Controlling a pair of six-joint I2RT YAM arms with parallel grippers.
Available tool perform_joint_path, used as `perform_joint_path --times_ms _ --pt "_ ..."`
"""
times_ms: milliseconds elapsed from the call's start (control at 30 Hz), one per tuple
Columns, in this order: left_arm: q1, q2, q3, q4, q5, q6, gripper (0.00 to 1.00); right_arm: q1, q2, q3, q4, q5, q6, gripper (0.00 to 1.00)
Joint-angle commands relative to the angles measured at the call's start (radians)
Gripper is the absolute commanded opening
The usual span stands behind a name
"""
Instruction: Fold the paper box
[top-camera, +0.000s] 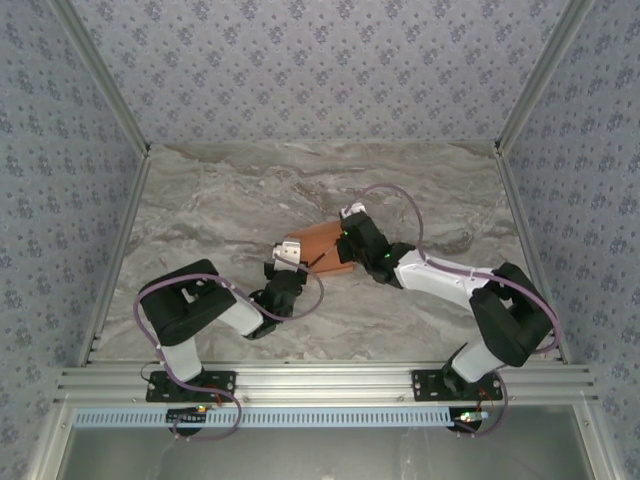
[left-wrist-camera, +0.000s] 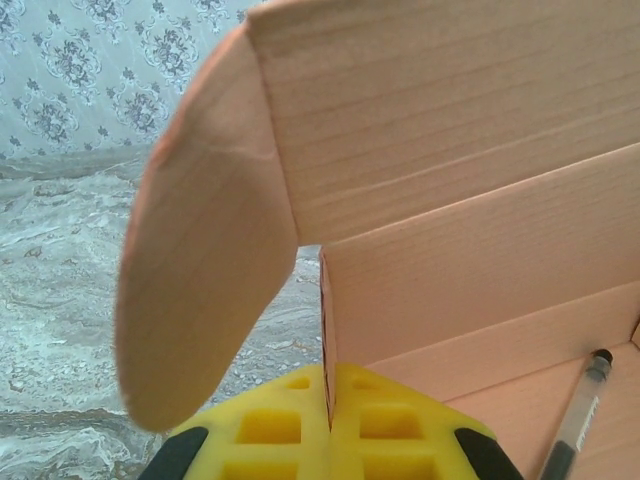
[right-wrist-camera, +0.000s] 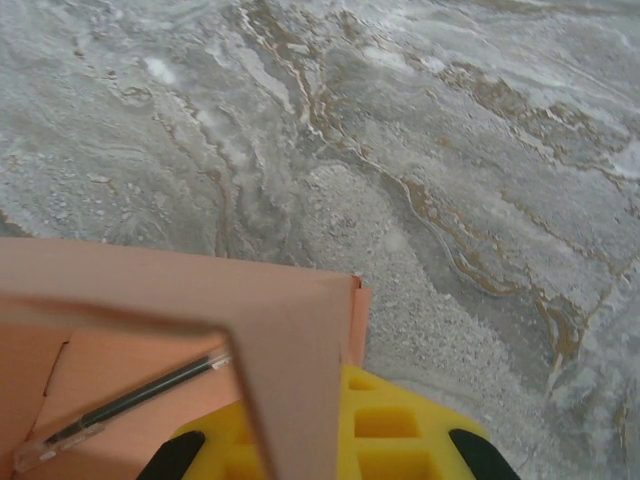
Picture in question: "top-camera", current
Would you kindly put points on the salmon orange paper box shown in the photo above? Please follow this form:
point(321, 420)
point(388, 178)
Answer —
point(320, 235)

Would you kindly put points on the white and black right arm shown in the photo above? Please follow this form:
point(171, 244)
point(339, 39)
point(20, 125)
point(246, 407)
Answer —
point(510, 320)

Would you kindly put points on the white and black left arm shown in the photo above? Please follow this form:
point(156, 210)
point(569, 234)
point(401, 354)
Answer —
point(175, 315)

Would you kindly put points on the small black circuit board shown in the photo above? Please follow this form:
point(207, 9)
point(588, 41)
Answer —
point(470, 417)
point(185, 415)

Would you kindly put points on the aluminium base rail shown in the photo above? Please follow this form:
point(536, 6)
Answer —
point(320, 385)

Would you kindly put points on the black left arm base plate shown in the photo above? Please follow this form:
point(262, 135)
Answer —
point(225, 387)

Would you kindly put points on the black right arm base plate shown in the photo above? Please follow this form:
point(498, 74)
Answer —
point(425, 387)

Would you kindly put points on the aluminium side rail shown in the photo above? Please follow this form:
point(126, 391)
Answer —
point(115, 255)
point(532, 255)

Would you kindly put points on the aluminium corner post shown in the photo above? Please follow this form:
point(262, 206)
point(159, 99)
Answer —
point(542, 75)
point(102, 75)

